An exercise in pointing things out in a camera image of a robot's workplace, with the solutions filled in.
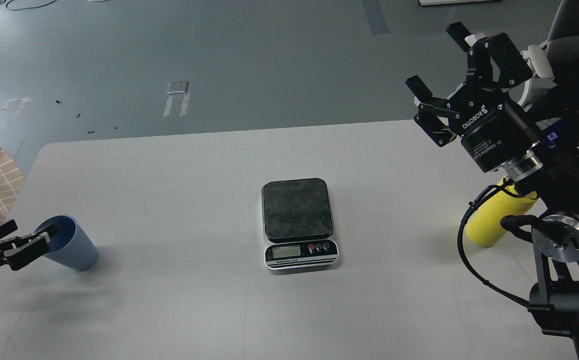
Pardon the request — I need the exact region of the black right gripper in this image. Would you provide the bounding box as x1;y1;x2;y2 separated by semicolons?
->
404;22;544;173

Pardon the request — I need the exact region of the blue ribbed plastic cup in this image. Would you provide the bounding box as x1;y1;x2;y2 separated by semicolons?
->
35;215;99;272

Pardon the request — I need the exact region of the yellow squeeze bottle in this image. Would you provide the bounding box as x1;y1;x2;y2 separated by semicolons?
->
464;177;539;248

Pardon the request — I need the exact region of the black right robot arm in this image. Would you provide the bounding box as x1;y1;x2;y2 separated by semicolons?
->
406;22;579;359

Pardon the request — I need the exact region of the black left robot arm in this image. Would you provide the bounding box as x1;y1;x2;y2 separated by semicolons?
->
0;219;58;271

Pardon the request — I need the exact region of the digital kitchen scale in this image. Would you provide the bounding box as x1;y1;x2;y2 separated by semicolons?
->
260;177;340;274

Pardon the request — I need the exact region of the grey office chair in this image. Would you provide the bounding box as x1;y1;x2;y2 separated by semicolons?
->
517;0;579;109

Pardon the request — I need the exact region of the grey floor plate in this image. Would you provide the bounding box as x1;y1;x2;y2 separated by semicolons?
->
166;80;189;95

